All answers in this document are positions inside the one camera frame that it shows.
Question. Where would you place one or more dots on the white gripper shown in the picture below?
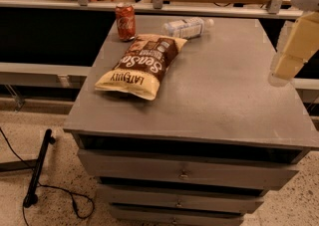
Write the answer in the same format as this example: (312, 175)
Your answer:
(303, 41)

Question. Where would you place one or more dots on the clear plastic water bottle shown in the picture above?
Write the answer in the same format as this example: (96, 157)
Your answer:
(187, 28)

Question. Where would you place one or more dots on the grey drawer cabinet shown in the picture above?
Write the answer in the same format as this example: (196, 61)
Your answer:
(204, 152)

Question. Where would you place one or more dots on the brown yellow chips bag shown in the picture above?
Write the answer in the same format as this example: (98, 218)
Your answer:
(143, 66)

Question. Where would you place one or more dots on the red soda can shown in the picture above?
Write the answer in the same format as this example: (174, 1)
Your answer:
(126, 23)

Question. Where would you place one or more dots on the grey metal railing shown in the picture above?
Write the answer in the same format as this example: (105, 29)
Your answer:
(53, 45)

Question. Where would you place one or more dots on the black stand leg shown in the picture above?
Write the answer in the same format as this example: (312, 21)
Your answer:
(35, 165)

